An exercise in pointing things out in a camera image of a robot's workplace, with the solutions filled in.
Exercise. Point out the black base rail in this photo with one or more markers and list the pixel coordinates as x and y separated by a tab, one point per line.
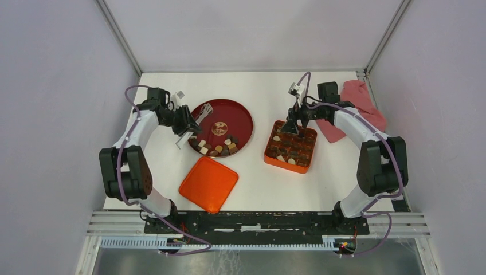
257	228

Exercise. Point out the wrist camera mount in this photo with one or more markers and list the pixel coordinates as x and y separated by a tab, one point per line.
299	92
176	99

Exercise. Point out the orange compartment chocolate box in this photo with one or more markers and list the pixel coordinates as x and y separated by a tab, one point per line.
291	146

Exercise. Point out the orange box lid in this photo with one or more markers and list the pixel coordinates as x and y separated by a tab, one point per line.
208	184

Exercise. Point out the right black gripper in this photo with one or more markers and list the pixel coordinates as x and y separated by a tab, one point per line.
296	113

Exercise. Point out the metal serving tongs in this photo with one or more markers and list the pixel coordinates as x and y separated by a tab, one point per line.
205	111

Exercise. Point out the white square chocolate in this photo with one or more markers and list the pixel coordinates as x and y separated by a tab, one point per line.
203	150

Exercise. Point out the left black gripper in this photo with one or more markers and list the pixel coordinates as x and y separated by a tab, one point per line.
187	122

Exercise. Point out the round dark red plate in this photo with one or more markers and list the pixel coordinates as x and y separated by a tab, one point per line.
229	120

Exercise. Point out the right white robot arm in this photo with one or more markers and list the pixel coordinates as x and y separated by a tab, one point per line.
382	165

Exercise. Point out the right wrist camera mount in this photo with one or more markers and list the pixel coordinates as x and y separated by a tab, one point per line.
299	92

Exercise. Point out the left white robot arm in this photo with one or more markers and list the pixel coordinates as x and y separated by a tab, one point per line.
125	172

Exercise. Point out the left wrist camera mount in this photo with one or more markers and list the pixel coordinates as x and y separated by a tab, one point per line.
176	99

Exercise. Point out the pink cloth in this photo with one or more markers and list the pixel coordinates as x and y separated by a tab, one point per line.
357	93

